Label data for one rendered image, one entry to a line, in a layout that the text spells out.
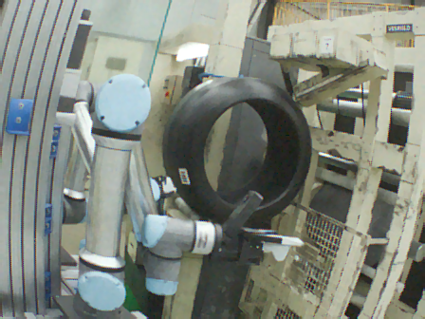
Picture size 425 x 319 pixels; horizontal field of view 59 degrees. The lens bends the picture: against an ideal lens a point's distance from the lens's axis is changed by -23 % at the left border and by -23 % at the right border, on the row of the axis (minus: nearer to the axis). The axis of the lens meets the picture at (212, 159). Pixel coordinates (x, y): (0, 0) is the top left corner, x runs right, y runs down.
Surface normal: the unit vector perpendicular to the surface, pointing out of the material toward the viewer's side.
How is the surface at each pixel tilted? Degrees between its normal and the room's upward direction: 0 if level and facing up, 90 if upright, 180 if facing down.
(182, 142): 91
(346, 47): 90
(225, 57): 90
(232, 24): 90
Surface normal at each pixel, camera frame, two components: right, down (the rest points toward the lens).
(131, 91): 0.27, 0.00
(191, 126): -0.40, -0.17
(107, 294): 0.22, 0.26
